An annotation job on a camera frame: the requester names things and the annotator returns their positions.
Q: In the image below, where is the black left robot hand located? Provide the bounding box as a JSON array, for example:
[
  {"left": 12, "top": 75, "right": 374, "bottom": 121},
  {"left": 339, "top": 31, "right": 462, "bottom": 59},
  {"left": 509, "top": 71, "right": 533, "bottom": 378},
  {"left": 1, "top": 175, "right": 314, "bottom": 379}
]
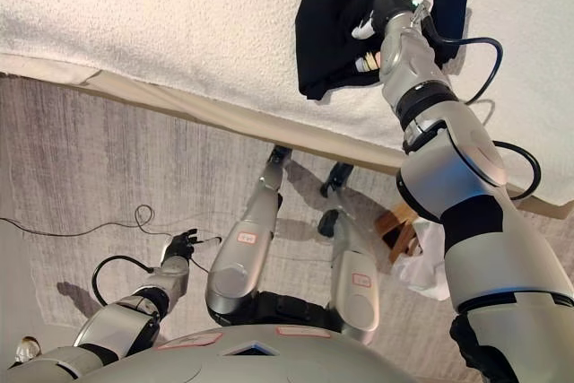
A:
[{"left": 162, "top": 228, "right": 199, "bottom": 262}]

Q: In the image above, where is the black garment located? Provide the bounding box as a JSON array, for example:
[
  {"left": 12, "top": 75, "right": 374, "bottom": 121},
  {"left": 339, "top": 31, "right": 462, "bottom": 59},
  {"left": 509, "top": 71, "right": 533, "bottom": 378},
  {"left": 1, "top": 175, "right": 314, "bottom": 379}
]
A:
[{"left": 293, "top": 0, "right": 473, "bottom": 103}]

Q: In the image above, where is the wooden laundry basket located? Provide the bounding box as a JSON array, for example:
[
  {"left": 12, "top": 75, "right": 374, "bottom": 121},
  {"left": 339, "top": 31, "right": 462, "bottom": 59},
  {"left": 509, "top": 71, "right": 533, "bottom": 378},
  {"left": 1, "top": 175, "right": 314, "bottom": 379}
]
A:
[{"left": 375, "top": 202, "right": 425, "bottom": 265}]

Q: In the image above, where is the bed with white blanket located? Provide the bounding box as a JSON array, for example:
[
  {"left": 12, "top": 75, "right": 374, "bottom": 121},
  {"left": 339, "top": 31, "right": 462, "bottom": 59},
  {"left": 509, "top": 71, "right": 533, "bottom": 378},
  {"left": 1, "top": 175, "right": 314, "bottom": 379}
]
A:
[{"left": 0, "top": 0, "right": 574, "bottom": 205}]

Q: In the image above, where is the silver left robot leg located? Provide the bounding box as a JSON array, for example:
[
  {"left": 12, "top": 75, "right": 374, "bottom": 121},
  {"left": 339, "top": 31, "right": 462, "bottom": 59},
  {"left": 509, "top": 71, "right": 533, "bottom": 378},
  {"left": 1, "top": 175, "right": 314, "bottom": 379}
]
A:
[{"left": 204, "top": 156, "right": 286, "bottom": 326}]

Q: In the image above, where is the silver robot leg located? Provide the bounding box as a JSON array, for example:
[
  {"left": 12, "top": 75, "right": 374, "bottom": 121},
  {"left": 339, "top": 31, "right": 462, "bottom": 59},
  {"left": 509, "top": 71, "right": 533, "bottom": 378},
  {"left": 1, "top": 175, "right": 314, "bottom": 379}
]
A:
[
  {"left": 317, "top": 207, "right": 383, "bottom": 344},
  {"left": 204, "top": 156, "right": 286, "bottom": 326}
]

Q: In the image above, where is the black left robot foot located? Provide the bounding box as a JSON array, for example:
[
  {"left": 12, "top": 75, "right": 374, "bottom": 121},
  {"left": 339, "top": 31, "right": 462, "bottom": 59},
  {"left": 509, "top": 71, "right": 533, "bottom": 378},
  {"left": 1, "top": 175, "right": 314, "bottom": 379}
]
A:
[{"left": 267, "top": 144, "right": 293, "bottom": 168}]

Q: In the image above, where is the black robot foot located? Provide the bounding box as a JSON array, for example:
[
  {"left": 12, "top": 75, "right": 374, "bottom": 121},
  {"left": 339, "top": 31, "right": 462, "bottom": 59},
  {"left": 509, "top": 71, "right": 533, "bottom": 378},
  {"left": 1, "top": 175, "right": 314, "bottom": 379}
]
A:
[
  {"left": 318, "top": 161, "right": 356, "bottom": 198},
  {"left": 267, "top": 144, "right": 293, "bottom": 168}
]

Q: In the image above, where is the black right robot foot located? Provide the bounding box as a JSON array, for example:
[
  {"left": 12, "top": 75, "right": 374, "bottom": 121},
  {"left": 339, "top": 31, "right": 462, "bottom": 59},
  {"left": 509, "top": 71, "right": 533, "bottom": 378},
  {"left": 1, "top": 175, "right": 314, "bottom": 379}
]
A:
[{"left": 318, "top": 161, "right": 356, "bottom": 198}]

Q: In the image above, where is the silver right robot leg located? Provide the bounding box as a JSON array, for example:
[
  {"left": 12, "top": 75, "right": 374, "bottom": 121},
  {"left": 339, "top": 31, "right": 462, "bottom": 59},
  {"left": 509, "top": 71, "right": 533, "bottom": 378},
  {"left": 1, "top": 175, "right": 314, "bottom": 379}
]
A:
[{"left": 317, "top": 207, "right": 383, "bottom": 344}]

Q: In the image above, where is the white garment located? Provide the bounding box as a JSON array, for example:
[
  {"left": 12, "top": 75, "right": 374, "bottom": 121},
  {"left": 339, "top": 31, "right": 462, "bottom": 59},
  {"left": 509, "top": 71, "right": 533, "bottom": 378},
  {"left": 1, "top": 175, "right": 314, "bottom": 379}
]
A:
[{"left": 388, "top": 215, "right": 452, "bottom": 303}]

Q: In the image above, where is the thin black floor cable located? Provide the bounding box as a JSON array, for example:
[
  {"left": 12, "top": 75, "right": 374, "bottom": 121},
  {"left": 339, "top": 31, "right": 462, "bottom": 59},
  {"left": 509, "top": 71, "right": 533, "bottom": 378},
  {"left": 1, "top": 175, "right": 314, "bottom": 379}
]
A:
[{"left": 0, "top": 204, "right": 224, "bottom": 274}]

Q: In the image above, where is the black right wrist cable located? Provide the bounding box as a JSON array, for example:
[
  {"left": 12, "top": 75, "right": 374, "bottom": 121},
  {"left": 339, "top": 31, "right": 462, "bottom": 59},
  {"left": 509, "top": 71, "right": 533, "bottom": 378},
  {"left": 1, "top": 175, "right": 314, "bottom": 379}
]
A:
[{"left": 420, "top": 9, "right": 543, "bottom": 204}]

